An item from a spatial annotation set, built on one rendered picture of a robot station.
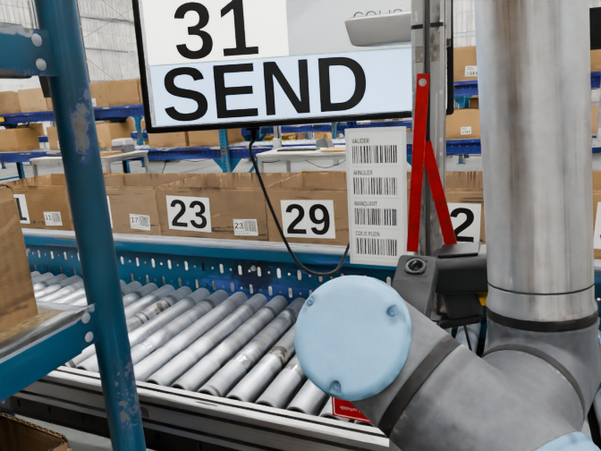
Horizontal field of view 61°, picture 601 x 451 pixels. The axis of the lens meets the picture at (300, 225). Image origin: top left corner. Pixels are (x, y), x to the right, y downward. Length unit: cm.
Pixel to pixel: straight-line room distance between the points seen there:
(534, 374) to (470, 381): 6
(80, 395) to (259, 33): 83
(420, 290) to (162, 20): 56
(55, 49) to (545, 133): 36
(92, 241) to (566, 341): 38
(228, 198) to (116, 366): 113
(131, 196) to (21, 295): 134
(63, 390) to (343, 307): 95
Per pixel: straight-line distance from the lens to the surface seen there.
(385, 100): 81
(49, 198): 202
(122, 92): 777
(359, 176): 72
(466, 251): 67
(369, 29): 81
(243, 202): 151
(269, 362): 112
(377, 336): 37
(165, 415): 109
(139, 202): 174
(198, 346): 123
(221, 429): 103
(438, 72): 69
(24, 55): 39
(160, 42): 85
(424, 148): 70
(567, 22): 45
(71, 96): 40
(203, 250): 156
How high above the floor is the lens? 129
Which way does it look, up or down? 14 degrees down
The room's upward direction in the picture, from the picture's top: 4 degrees counter-clockwise
